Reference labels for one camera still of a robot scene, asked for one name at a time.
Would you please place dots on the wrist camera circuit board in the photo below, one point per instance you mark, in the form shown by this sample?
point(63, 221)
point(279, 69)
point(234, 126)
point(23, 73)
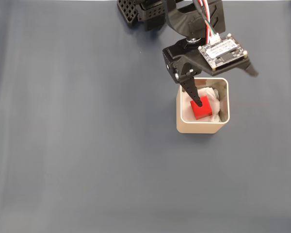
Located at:
point(223, 52)

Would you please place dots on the red cube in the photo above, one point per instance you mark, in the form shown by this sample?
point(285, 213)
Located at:
point(203, 111)

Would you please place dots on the dark blue table mat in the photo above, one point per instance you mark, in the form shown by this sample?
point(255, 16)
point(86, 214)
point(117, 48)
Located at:
point(87, 145)

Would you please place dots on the white tissue paper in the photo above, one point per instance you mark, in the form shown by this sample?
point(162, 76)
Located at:
point(214, 106)

